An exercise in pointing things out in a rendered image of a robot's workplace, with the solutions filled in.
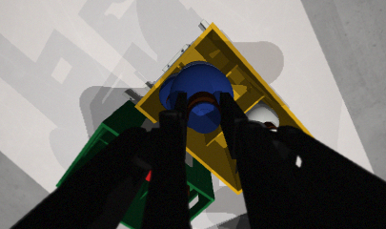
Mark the blue bottle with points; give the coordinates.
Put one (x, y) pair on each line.
(203, 82)
(164, 91)

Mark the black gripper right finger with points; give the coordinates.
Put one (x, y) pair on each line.
(335, 190)

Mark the yellow divided crate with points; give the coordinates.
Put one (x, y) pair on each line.
(211, 149)

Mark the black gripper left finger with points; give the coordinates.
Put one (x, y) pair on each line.
(98, 195)

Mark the green divided crate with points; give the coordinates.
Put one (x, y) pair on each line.
(198, 176)

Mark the white bottle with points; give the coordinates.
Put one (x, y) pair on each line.
(265, 114)

